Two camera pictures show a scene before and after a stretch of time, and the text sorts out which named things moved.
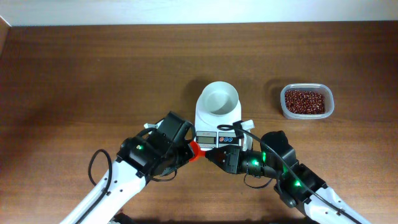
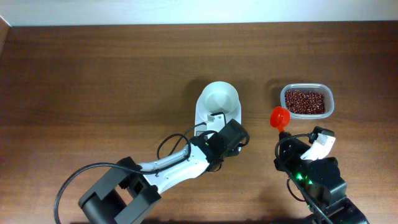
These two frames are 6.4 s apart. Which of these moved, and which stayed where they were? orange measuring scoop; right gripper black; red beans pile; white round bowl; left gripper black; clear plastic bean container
Moved: left gripper black; right gripper black; orange measuring scoop
Stayed: white round bowl; red beans pile; clear plastic bean container
